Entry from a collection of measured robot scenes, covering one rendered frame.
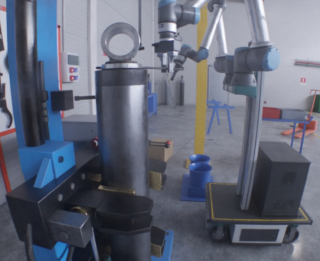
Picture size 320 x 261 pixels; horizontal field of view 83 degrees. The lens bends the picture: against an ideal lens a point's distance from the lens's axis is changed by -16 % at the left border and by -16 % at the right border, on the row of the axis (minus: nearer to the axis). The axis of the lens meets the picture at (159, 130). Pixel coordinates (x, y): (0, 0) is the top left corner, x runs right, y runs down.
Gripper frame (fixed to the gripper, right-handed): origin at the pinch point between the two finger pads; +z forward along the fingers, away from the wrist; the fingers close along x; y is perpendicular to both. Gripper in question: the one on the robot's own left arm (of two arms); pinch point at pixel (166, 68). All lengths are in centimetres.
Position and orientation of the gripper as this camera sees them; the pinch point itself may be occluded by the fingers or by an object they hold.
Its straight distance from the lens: 105.6
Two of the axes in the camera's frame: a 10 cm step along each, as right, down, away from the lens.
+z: 0.0, 9.7, 2.4
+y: -7.2, 1.7, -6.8
